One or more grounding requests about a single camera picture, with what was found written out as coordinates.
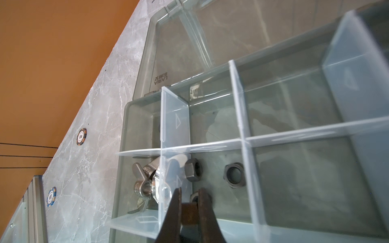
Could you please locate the grey plastic organizer box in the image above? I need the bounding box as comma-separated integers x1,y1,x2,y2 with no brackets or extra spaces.
106,1,389,243

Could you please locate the lone black hex nut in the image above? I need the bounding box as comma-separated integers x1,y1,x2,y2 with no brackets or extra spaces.
223,163,246,188

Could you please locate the silver wing nut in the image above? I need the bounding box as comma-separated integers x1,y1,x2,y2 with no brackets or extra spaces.
127,153,190,215

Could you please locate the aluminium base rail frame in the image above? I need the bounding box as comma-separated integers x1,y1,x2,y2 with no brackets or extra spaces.
1,175,48,243

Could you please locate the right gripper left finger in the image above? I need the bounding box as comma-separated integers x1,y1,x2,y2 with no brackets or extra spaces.
155,188,182,243

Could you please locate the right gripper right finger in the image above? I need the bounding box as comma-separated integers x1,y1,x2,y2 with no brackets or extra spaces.
198,188,226,243

